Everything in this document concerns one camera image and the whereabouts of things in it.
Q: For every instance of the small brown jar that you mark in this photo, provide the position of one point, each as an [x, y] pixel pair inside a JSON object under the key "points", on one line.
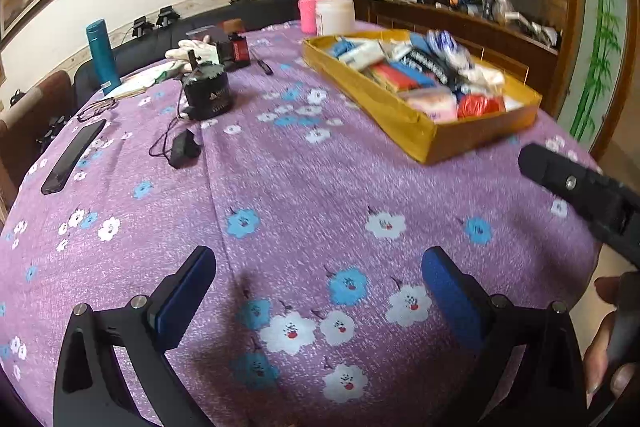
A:
{"points": [[234, 26]]}

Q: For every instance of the white plastic jar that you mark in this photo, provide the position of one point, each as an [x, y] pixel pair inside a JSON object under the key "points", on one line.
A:
{"points": [[335, 19]]}

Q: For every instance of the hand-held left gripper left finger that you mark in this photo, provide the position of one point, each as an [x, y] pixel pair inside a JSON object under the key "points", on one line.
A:
{"points": [[187, 294]]}

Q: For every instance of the black charger adapter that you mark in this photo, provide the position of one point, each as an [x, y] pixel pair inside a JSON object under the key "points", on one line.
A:
{"points": [[182, 149]]}

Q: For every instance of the round dark motor device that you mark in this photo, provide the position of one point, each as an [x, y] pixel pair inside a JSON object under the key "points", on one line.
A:
{"points": [[207, 97]]}

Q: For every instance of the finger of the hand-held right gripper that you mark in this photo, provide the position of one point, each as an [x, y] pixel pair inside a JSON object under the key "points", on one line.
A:
{"points": [[575, 192]]}

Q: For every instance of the bamboo print panel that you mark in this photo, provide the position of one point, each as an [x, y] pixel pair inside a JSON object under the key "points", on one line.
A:
{"points": [[600, 57]]}

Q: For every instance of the small green packet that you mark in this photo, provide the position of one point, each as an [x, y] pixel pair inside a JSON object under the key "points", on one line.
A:
{"points": [[165, 74]]}

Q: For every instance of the yellow cardboard box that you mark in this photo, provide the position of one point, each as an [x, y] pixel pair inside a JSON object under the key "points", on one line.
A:
{"points": [[400, 127]]}

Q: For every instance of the purple floral tablecloth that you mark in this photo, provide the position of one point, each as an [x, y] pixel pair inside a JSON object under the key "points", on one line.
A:
{"points": [[300, 187]]}

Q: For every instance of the pink thermos bottle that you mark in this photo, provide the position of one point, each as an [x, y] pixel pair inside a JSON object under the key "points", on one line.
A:
{"points": [[310, 7]]}

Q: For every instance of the black phone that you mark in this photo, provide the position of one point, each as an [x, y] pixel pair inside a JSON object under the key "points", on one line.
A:
{"points": [[72, 157]]}

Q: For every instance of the brown chair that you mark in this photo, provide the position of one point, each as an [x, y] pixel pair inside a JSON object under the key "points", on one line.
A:
{"points": [[35, 107]]}

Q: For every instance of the eyeglasses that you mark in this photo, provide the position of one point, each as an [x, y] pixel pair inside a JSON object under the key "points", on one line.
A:
{"points": [[100, 106]]}

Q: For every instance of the black clamp device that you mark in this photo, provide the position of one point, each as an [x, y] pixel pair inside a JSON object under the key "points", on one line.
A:
{"points": [[167, 16], [143, 27]]}

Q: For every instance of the white book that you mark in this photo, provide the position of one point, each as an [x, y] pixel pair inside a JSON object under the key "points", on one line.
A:
{"points": [[135, 84]]}

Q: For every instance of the small black red box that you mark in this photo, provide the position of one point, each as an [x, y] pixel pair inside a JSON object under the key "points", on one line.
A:
{"points": [[240, 52]]}

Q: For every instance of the person's right hand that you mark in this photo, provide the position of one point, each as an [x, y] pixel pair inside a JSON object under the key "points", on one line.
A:
{"points": [[597, 347]]}

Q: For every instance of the teal bottle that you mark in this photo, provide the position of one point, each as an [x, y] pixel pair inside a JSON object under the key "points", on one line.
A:
{"points": [[102, 57]]}

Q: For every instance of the dark grey sofa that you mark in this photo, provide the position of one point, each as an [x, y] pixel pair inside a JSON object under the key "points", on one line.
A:
{"points": [[145, 52]]}

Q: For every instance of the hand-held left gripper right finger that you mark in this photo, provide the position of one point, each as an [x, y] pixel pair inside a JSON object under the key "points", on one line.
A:
{"points": [[450, 297]]}

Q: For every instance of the pair of white gloves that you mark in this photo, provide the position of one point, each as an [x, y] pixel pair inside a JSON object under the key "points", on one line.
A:
{"points": [[187, 49]]}

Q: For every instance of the pile of assorted soft packs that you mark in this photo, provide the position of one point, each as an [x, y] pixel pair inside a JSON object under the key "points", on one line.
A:
{"points": [[425, 67]]}

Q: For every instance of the clear glass cup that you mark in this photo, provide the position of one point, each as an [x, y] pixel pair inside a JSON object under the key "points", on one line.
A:
{"points": [[202, 32]]}

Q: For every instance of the black pen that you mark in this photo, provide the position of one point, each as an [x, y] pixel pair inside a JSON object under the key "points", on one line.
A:
{"points": [[262, 63]]}

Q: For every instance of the wooden sideboard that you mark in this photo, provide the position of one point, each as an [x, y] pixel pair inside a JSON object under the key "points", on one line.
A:
{"points": [[450, 22]]}

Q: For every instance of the black binder clips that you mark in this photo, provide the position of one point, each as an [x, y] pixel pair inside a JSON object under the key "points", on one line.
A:
{"points": [[50, 132]]}

